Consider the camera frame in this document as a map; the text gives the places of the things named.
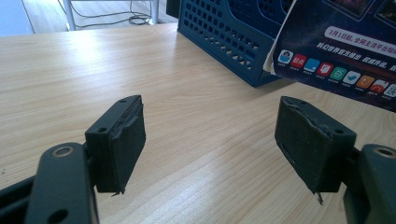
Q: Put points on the blue plastic file rack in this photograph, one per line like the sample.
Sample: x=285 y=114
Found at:
x=236 y=18

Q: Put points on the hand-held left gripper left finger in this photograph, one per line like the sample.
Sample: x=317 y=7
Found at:
x=120 y=149

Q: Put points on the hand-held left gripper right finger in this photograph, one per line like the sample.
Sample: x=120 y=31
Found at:
x=308 y=146

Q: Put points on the dark purple magazine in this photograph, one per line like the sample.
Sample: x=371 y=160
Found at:
x=342 y=25

